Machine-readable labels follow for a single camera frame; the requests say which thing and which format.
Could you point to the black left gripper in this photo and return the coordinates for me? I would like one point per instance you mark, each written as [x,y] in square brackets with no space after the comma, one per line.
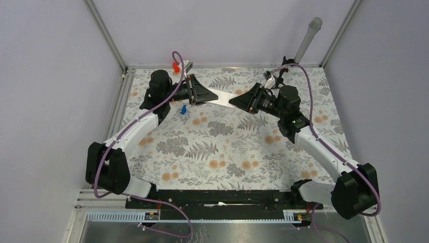
[200,94]

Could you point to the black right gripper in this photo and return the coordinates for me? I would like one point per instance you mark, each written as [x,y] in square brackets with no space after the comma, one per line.
[249,100]

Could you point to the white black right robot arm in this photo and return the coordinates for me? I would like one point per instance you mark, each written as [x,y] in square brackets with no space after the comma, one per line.
[355,190]

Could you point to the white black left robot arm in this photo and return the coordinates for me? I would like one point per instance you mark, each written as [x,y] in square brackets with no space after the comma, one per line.
[107,166]

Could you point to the small blue object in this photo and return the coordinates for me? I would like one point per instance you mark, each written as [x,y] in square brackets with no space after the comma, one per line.
[183,110]

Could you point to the small red plastic block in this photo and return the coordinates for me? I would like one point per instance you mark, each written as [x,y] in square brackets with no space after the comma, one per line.
[176,67]

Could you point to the floral patterned table mat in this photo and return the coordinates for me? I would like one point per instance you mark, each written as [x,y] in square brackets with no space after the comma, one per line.
[214,147]

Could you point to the grey metal pole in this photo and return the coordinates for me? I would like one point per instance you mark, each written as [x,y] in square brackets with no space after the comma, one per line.
[313,28]

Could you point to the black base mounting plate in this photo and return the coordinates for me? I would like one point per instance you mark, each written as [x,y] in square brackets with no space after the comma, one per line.
[225,200]

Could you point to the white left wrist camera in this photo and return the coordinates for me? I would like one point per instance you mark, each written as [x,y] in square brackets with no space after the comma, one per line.
[188,65]

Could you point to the white slotted cable duct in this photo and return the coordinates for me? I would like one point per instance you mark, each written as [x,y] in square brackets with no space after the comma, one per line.
[209,216]

